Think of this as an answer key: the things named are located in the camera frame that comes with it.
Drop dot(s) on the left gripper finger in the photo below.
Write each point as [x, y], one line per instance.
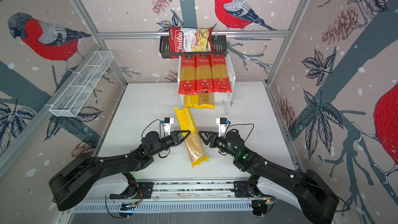
[183, 132]
[182, 138]

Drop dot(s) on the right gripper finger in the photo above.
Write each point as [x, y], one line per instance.
[206, 138]
[206, 133]

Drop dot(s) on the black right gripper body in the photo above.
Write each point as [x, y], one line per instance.
[214, 144]

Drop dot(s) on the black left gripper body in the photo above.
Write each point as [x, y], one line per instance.
[174, 138]

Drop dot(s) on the yellow spaghetti bag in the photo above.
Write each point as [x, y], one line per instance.
[206, 101]
[193, 142]
[192, 101]

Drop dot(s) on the red spaghetti bag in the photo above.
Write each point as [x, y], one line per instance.
[204, 81]
[220, 74]
[187, 85]

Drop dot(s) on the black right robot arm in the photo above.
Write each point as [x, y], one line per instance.
[316, 199]

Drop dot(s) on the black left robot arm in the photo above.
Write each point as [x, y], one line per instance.
[70, 186]

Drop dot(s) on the white two-tier shelf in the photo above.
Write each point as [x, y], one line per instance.
[219, 98]

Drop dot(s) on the red cassava chips bag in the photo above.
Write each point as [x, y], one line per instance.
[183, 40]

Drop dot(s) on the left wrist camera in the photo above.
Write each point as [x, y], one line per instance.
[167, 122]

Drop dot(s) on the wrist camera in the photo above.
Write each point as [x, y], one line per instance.
[167, 122]
[223, 124]

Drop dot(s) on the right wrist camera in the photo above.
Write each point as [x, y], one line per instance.
[223, 124]

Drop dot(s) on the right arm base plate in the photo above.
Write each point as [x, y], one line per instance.
[248, 189]

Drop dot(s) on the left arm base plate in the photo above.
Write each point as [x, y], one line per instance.
[134, 189]

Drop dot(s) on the aluminium mounting rail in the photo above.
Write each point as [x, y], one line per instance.
[212, 189]

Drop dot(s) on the black wall basket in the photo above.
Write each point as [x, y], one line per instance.
[219, 44]

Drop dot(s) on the white wire mesh basket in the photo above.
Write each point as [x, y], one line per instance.
[73, 98]

